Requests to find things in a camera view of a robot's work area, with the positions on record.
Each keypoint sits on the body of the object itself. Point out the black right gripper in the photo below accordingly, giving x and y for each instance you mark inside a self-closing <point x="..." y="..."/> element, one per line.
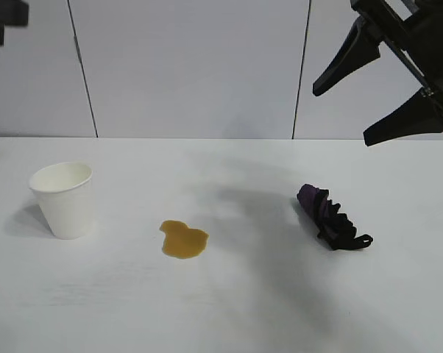
<point x="431" y="36"/>

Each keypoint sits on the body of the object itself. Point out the purple and black cloth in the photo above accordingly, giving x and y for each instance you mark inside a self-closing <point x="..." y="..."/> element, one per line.
<point x="328" y="217"/>

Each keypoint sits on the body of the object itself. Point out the white paper cup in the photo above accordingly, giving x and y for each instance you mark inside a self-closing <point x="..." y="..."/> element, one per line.
<point x="67" y="206"/>

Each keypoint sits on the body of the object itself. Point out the brown liquid spill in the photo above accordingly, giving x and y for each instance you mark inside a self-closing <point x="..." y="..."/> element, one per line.
<point x="183" y="240"/>

